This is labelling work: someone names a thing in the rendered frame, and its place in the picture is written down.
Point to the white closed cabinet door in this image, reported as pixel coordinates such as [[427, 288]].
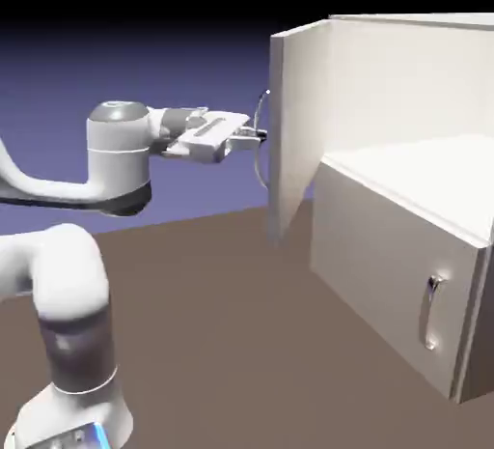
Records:
[[386, 271]]

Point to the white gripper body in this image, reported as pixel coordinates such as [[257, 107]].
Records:
[[210, 136]]

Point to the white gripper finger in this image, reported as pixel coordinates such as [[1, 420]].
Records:
[[243, 144], [252, 132]]

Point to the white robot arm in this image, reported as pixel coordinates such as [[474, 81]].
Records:
[[115, 147]]

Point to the white cabinet door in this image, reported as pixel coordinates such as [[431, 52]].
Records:
[[293, 124], [386, 271]]

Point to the white cabinet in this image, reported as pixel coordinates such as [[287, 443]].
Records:
[[409, 202]]

